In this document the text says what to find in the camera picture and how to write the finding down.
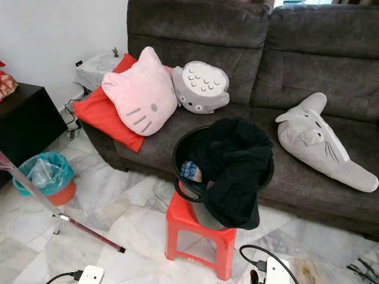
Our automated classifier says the red plastic stool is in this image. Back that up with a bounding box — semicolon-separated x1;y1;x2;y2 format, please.
165;191;238;281

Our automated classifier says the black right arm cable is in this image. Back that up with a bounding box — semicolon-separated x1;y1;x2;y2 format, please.
239;244;300;284

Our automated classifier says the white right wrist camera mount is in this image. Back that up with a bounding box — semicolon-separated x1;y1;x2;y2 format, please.
265;256;291;284

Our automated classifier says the red cushion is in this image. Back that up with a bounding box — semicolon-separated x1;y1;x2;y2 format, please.
73;53;146;153

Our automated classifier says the black plastic bucket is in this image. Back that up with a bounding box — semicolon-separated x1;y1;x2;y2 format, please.
172;118;275;230

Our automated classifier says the round grey totoro pillow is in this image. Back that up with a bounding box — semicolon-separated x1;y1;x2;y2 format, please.
172;60;231;115

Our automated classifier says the pink cat face pillow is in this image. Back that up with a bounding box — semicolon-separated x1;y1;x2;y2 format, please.
101;46;179;137

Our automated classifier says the orange bin with teal bag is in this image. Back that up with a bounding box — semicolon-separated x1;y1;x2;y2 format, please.
13;151;76;206

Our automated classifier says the long grey plush toy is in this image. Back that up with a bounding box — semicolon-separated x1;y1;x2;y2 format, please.
275;92;379;193

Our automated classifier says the black TV console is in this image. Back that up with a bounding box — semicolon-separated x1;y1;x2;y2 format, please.
0;83;69;189

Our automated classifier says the red and gold figurine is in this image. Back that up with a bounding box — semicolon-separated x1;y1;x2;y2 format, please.
0;59;19;101

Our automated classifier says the blue and white cloth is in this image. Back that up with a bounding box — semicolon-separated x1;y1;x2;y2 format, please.
179;160;203;183

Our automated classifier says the side table with lace cloth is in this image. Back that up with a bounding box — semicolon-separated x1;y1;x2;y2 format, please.
74;52;126;93

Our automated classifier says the black knit garment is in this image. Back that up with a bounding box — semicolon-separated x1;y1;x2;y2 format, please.
188;117;274;230

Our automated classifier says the dark grey sofa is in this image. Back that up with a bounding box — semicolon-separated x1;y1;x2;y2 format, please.
80;0;379;240

